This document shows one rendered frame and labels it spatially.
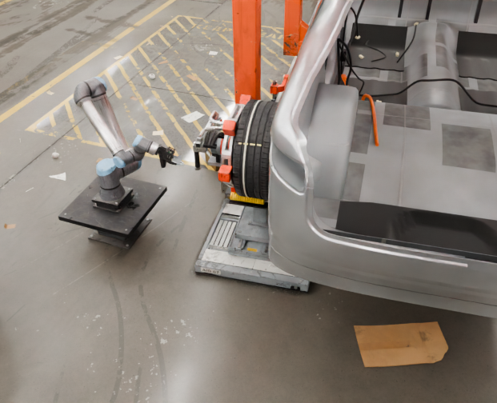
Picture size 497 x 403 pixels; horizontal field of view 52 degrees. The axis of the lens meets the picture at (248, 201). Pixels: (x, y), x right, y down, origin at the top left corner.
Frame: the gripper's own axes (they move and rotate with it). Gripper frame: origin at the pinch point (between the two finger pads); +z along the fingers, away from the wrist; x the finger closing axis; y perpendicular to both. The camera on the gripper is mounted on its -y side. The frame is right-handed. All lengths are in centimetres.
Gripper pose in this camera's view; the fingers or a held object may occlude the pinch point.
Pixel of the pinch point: (182, 164)
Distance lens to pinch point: 368.5
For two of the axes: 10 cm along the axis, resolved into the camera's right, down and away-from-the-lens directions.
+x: 1.6, -6.3, 7.6
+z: 9.0, 4.2, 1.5
